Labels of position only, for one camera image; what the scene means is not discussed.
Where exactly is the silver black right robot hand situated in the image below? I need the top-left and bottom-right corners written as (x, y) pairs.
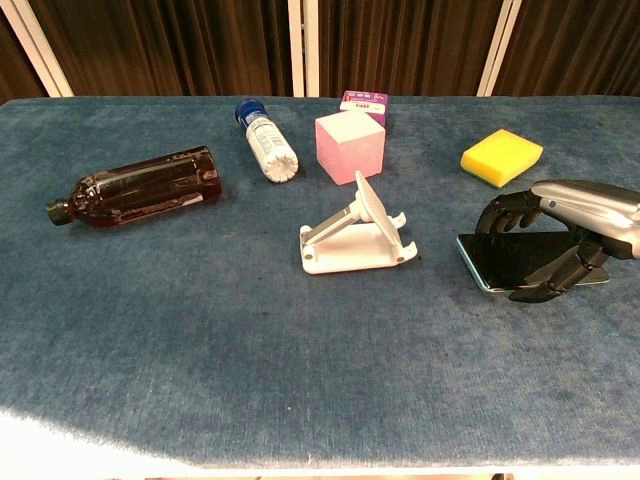
top-left (473, 178), bottom-right (640, 305)

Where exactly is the phone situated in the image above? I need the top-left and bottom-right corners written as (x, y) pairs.
top-left (455, 230), bottom-right (611, 293)

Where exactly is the white folding phone stand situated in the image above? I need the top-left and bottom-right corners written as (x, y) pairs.
top-left (298, 169), bottom-right (419, 275)

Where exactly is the yellow sponge with green pad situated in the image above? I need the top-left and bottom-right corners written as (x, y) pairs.
top-left (460, 128), bottom-right (545, 190)

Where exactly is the dark brown curtain panel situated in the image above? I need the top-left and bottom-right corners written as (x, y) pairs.
top-left (28, 0), bottom-right (294, 97)
top-left (0, 10), bottom-right (50, 106)
top-left (492, 0), bottom-right (640, 98)
top-left (318, 0), bottom-right (507, 97)

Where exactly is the small purple cardboard box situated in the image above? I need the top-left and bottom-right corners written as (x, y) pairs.
top-left (339, 89), bottom-right (391, 139)

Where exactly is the pink foam cube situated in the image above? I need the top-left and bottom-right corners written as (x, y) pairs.
top-left (314, 110), bottom-right (386, 187)

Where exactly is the white bottle with blue cap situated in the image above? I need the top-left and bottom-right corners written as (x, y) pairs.
top-left (234, 98), bottom-right (300, 185)

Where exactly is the blue table cloth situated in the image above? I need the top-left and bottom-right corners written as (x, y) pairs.
top-left (0, 95), bottom-right (640, 472)

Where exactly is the dark brown plastic bottle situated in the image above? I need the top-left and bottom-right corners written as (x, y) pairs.
top-left (45, 145), bottom-right (223, 230)

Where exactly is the white frame post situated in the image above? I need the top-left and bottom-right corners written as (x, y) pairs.
top-left (0, 0), bottom-right (75, 98)
top-left (288, 0), bottom-right (321, 98)
top-left (476, 0), bottom-right (525, 98)

